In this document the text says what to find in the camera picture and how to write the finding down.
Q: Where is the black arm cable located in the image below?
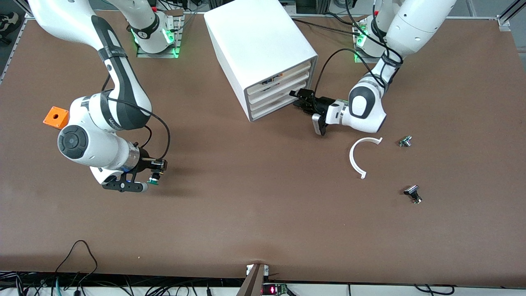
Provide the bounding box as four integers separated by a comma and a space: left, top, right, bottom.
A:
101, 72, 171, 162
314, 0, 405, 99

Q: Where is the white curved plastic clip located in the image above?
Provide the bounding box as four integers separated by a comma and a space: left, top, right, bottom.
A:
349, 137, 383, 180

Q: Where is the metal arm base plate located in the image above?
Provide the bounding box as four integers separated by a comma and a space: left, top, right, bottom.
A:
136, 8, 184, 59
354, 16, 383, 65

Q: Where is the black cable bundle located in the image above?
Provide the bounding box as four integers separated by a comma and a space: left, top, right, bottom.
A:
0, 269, 247, 296

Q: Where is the white mount bracket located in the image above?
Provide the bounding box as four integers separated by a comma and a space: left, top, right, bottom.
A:
246, 264, 270, 277

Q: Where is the orange black switch box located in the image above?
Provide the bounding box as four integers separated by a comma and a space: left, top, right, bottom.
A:
43, 106, 69, 130

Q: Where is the brown camera mount post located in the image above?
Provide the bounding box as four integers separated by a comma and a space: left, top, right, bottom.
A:
237, 264, 266, 296

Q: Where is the red display circuit board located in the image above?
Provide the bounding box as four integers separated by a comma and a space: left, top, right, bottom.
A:
261, 283, 289, 296

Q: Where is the aluminium frame profile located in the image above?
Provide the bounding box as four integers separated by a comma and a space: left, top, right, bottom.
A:
496, 0, 526, 32
14, 0, 34, 20

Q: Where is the black looped cable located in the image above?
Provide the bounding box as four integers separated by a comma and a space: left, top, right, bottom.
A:
55, 240, 98, 284

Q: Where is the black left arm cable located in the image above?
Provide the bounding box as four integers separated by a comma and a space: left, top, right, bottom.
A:
314, 0, 405, 99

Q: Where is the black grey floor object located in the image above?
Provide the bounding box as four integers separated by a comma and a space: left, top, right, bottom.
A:
0, 12, 20, 45

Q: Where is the black base cable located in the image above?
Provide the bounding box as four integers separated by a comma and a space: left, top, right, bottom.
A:
324, 12, 367, 26
292, 18, 363, 37

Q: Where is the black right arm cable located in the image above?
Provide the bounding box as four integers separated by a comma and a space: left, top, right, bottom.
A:
101, 72, 171, 162

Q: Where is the black square push button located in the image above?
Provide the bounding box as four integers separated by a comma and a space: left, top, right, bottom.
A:
403, 185, 423, 205

